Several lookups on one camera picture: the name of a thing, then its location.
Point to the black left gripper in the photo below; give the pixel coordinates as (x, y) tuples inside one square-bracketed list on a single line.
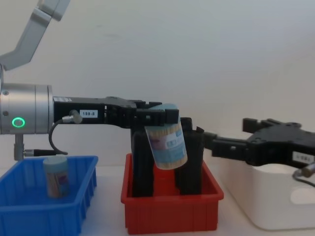
[(115, 110)]

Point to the clear toothpick jar blue cap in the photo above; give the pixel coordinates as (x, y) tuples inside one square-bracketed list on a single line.
[(57, 177), (167, 145)]

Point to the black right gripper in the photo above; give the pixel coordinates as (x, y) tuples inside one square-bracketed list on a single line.
[(278, 145)]

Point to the black ribbed upright block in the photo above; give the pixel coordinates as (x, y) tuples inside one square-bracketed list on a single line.
[(190, 157)]

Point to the blue plastic bin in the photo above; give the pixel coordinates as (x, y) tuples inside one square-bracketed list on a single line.
[(29, 214)]

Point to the white plastic box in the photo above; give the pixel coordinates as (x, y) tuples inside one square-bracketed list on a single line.
[(265, 196)]

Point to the red plastic bin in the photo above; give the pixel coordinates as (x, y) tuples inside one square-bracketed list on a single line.
[(169, 214)]

